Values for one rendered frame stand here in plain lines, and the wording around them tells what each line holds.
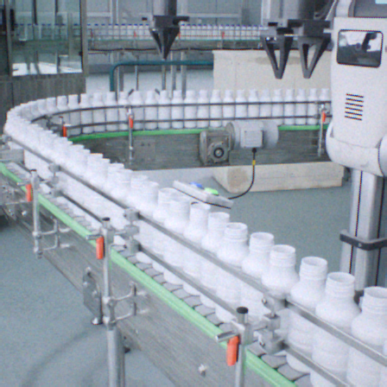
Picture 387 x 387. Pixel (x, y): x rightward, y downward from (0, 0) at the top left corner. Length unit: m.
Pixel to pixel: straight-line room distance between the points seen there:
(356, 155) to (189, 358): 0.71
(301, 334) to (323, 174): 4.78
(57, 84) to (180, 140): 3.77
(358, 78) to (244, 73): 3.69
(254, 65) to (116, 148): 2.70
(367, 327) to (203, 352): 0.37
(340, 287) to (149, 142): 1.99
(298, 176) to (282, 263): 4.65
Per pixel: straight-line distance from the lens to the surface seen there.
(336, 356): 0.87
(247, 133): 2.67
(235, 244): 1.00
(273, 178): 5.47
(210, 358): 1.07
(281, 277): 0.92
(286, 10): 1.06
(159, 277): 1.22
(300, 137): 2.95
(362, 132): 1.55
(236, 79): 5.19
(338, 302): 0.84
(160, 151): 2.76
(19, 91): 6.31
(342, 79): 1.59
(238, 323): 0.87
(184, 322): 1.12
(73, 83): 6.49
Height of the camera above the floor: 1.50
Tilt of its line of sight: 16 degrees down
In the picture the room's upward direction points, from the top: 1 degrees clockwise
